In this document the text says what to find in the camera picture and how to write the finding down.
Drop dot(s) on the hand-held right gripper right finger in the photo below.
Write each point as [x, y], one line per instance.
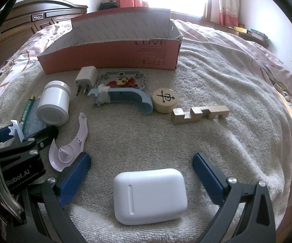
[209, 179]

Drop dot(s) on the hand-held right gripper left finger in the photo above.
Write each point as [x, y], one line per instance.
[75, 177]

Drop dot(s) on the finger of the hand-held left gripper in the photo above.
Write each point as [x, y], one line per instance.
[39, 136]
[5, 134]

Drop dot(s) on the blue correction tape dispenser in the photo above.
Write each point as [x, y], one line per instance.
[33, 124]

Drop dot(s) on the white plastic jar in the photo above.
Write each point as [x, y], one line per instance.
[54, 98]

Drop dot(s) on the lilac plastic shell piece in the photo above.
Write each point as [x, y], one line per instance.
[81, 134]

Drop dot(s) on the white earbuds case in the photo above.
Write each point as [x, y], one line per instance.
[148, 195]

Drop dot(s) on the notched wooden block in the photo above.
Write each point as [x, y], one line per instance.
[181, 117]

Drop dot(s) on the white charger plug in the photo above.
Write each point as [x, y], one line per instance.
[85, 77]

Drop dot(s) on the red toy piece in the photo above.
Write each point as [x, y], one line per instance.
[113, 83]

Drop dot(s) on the pink cardboard box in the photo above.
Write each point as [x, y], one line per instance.
[110, 58]

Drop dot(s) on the white towel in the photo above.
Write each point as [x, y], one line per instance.
[161, 144]

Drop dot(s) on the dark wooden headboard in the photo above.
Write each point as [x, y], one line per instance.
[14, 27]

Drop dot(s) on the pink printed bedsheet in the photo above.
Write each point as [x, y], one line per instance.
[262, 63]

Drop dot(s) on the dark bag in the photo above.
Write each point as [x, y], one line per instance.
[108, 6]

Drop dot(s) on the yellow book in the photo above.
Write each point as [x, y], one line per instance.
[237, 29]

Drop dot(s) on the teal book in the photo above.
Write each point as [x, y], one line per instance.
[258, 33]

